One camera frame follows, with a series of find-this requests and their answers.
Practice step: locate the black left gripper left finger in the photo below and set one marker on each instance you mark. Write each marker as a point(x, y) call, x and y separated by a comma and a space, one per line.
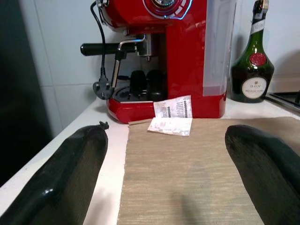
point(63, 178)

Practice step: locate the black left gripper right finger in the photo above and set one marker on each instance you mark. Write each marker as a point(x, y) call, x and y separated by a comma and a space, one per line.
point(269, 173)

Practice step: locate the black fridge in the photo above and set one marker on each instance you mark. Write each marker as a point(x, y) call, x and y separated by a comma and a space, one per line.
point(16, 82)

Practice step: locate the black gas hob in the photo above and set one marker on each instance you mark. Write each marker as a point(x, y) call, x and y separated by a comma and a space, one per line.
point(286, 98)

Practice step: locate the beige woven table mat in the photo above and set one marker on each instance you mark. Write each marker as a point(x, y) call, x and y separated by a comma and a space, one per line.
point(178, 173)

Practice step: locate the dark green liqueur bottle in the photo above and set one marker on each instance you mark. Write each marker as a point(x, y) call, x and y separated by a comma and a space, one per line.
point(254, 70)

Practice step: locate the white printed sachet strip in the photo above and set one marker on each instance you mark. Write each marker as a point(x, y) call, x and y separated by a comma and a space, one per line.
point(172, 117)

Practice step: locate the black cylindrical cup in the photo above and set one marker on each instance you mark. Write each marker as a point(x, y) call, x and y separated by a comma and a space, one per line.
point(138, 82)
point(155, 84)

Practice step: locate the red espresso machine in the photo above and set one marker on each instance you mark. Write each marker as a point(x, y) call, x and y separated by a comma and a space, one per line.
point(185, 58)

